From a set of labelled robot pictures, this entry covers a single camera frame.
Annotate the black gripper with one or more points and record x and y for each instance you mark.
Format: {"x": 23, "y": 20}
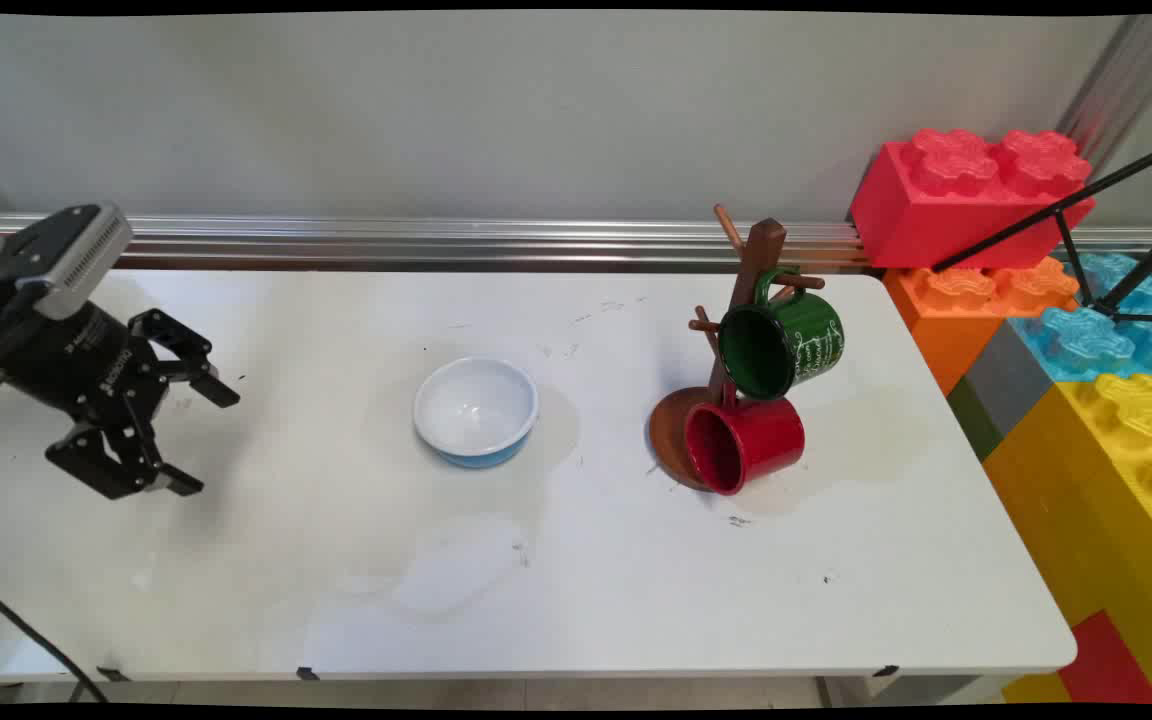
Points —
{"x": 66, "y": 360}

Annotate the green enamel mug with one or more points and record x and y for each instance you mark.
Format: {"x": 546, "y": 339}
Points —
{"x": 801, "y": 335}

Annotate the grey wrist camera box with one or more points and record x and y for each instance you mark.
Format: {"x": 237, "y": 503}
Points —
{"x": 76, "y": 255}

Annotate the dark green toy block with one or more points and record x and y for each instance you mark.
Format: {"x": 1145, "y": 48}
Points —
{"x": 974, "y": 420}

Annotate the grey toy block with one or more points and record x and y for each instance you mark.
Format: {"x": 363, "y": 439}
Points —
{"x": 1011, "y": 380}

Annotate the orange toy block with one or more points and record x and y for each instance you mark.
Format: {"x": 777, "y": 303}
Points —
{"x": 946, "y": 320}

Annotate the black tripod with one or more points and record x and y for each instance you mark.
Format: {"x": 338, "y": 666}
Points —
{"x": 1076, "y": 240}

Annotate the small red toy block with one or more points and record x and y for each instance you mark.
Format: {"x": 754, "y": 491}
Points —
{"x": 1106, "y": 660}

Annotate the large yellow toy block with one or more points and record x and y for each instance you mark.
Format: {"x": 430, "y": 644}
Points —
{"x": 1086, "y": 500}

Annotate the brown wooden mug tree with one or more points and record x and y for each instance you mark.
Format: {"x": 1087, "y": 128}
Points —
{"x": 761, "y": 250}

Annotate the aluminium rail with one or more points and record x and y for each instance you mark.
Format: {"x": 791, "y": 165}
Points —
{"x": 436, "y": 240}

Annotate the aluminium post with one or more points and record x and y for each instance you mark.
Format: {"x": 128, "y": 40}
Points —
{"x": 1126, "y": 80}

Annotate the red enamel mug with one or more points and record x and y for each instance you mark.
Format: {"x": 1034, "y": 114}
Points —
{"x": 756, "y": 440}

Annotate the large red toy block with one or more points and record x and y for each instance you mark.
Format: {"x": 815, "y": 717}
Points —
{"x": 936, "y": 210}

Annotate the light blue toy block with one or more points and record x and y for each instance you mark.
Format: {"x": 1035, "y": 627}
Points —
{"x": 1086, "y": 340}

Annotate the white and blue bowl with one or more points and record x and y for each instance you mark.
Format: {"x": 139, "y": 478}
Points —
{"x": 476, "y": 410}

